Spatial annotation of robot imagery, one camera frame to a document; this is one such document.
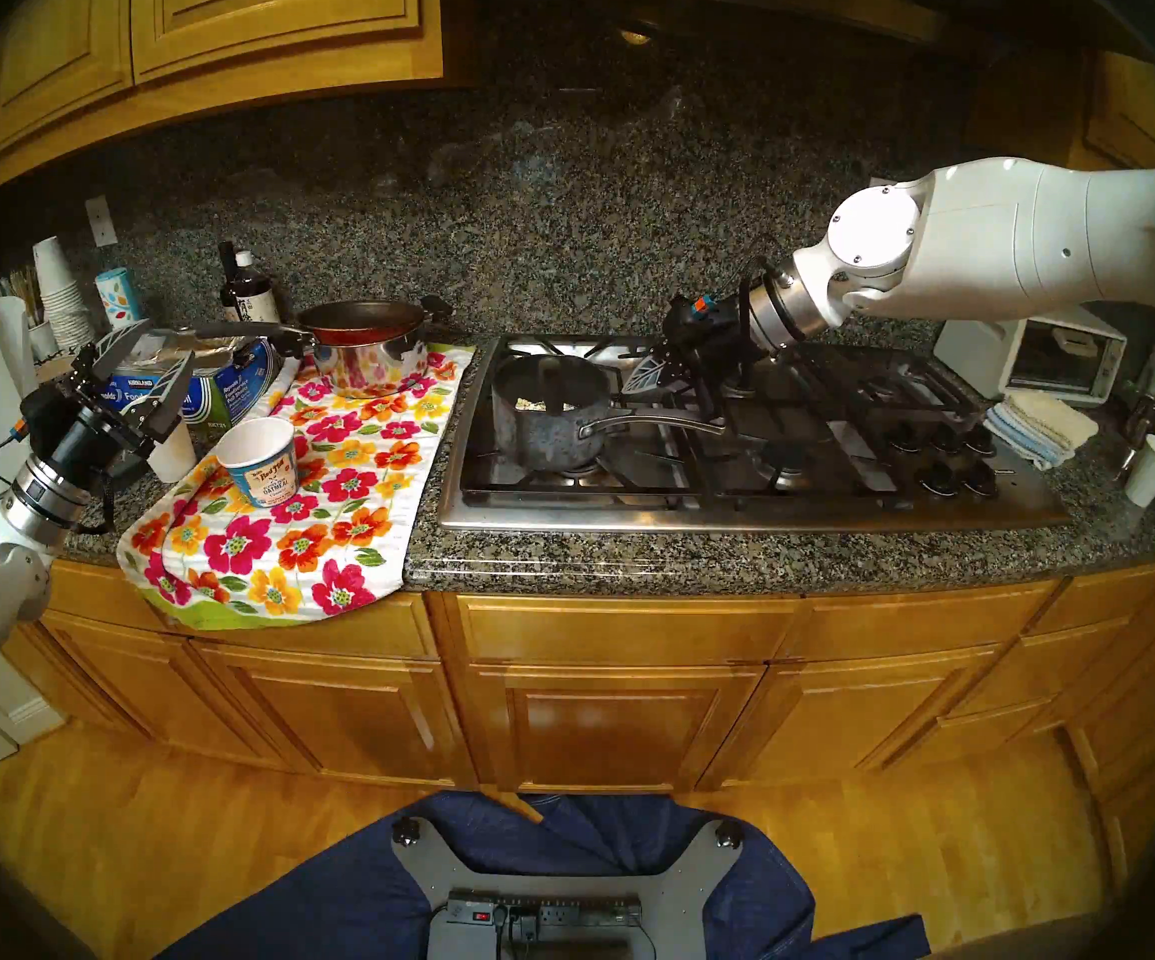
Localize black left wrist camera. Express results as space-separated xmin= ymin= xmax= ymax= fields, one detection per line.
xmin=21 ymin=381 xmax=79 ymax=441

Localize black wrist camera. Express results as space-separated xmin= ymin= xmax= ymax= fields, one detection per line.
xmin=21 ymin=381 xmax=79 ymax=441
xmin=662 ymin=290 xmax=725 ymax=340

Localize dark bottle white label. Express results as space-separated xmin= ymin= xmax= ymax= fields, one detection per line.
xmin=232 ymin=251 xmax=281 ymax=322

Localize dark blue cloth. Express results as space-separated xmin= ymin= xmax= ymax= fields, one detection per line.
xmin=152 ymin=790 xmax=934 ymax=960

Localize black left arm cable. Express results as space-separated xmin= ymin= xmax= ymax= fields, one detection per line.
xmin=0 ymin=430 xmax=121 ymax=536

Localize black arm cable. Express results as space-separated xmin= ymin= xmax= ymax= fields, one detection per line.
xmin=732 ymin=258 xmax=789 ymax=391
xmin=0 ymin=430 xmax=121 ymax=536

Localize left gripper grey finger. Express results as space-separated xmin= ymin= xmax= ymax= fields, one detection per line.
xmin=88 ymin=318 xmax=154 ymax=381
xmin=142 ymin=351 xmax=197 ymax=441

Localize stack of white cups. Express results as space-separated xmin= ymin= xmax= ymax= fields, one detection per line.
xmin=32 ymin=236 xmax=99 ymax=354

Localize floral kitchen towel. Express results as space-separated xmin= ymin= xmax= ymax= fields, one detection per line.
xmin=117 ymin=343 xmax=479 ymax=631

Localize white cup coloured drops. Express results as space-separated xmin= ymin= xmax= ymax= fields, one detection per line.
xmin=94 ymin=268 xmax=146 ymax=336

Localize blue striped folded dishcloth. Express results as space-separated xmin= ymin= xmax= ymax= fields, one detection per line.
xmin=984 ymin=403 xmax=1076 ymax=470

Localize dark speckled saucepan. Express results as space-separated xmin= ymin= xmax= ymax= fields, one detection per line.
xmin=492 ymin=353 xmax=729 ymax=472

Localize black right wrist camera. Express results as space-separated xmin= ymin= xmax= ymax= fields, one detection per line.
xmin=662 ymin=290 xmax=725 ymax=340

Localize steel pot red inside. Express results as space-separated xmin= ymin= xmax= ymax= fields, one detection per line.
xmin=177 ymin=298 xmax=456 ymax=397

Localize white countertop appliance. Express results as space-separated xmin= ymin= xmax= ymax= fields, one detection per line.
xmin=934 ymin=306 xmax=1129 ymax=407

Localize wooden upper cabinet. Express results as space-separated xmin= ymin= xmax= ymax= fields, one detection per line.
xmin=967 ymin=43 xmax=1155 ymax=174
xmin=0 ymin=0 xmax=449 ymax=224

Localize blue foil roll box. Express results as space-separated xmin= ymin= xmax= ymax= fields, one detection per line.
xmin=102 ymin=330 xmax=284 ymax=431

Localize grey power strip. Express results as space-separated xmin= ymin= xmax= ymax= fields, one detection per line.
xmin=447 ymin=893 xmax=644 ymax=931

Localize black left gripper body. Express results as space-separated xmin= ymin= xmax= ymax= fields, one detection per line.
xmin=57 ymin=354 xmax=189 ymax=474

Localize cream folded dishcloth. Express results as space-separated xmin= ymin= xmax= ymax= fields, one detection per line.
xmin=1002 ymin=388 xmax=1101 ymax=449

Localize stainless steel gas cooktop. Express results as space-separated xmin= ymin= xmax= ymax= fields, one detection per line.
xmin=435 ymin=335 xmax=1069 ymax=534

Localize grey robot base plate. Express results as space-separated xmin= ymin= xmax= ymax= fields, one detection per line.
xmin=392 ymin=816 xmax=747 ymax=960

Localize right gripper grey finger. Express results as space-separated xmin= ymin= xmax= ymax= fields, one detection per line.
xmin=622 ymin=354 xmax=686 ymax=398
xmin=683 ymin=371 xmax=731 ymax=426

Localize wooden base cabinets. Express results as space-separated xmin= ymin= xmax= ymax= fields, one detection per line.
xmin=0 ymin=528 xmax=1155 ymax=889

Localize plain white paper cup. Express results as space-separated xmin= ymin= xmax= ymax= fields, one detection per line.
xmin=142 ymin=418 xmax=199 ymax=485
xmin=1124 ymin=434 xmax=1155 ymax=510

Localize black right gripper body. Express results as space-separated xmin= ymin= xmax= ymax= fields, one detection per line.
xmin=680 ymin=316 xmax=776 ymax=396

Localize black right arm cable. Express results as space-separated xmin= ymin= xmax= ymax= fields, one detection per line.
xmin=732 ymin=258 xmax=789 ymax=391

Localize blue oatmeal paper cup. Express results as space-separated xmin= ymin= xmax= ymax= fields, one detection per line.
xmin=215 ymin=416 xmax=299 ymax=510

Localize wooden stir sticks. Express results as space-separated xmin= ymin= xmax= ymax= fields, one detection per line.
xmin=0 ymin=268 xmax=44 ymax=329

